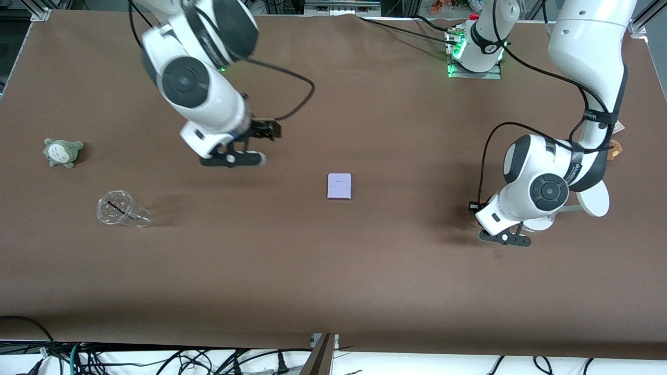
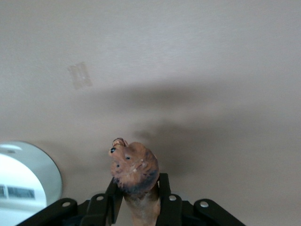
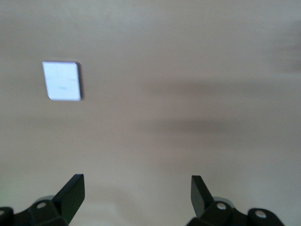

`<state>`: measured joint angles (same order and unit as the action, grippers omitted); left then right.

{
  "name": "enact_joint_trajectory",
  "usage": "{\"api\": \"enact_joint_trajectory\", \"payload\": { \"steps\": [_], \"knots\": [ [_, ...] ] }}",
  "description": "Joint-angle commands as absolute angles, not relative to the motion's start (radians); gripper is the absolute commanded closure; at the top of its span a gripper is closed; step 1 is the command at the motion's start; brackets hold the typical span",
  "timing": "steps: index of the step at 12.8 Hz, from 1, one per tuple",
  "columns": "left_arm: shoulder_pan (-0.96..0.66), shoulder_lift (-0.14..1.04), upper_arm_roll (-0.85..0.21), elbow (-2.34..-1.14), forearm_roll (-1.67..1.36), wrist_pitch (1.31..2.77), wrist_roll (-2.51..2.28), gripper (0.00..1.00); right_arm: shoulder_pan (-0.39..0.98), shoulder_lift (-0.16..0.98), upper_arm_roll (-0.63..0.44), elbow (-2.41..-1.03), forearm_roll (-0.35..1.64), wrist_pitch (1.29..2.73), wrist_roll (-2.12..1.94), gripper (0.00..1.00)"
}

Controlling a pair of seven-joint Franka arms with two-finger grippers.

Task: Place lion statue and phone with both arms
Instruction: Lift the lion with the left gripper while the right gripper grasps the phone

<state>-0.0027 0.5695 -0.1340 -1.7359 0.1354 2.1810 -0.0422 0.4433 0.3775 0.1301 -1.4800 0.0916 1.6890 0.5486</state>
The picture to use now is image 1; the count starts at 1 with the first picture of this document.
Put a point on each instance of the grey-green owl-like plush toy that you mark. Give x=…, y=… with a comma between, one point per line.
x=62, y=152

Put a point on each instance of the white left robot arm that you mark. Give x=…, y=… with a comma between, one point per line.
x=542, y=187

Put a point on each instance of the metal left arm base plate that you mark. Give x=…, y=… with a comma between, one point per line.
x=495, y=74

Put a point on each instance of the small printed paper tag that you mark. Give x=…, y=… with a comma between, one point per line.
x=619, y=127

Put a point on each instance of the clear plastic cup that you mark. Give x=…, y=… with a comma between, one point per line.
x=117, y=209

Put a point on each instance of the orange background figurine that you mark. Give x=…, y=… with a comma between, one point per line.
x=436, y=6

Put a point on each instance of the aluminium frame profile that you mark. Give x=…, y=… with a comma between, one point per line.
x=341, y=6

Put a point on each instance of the lavender small box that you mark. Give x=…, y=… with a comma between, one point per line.
x=339, y=186

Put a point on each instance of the aluminium frame bracket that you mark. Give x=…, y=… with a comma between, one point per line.
x=323, y=357

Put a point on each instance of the black drinking straw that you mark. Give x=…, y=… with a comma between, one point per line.
x=117, y=207

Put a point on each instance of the small brown cookie toy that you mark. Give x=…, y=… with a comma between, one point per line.
x=615, y=149

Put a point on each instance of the white desk lamp with display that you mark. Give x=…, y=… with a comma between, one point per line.
x=596, y=200

